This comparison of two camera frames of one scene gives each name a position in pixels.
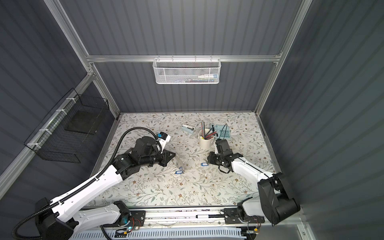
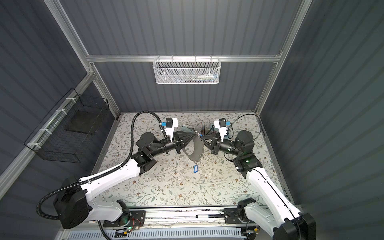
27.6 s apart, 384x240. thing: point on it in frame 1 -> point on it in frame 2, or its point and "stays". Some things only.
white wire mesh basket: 187,71 stays
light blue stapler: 187,129 stays
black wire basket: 66,134 stays
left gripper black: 166,156 -> 178,142
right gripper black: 211,159 -> 212,145
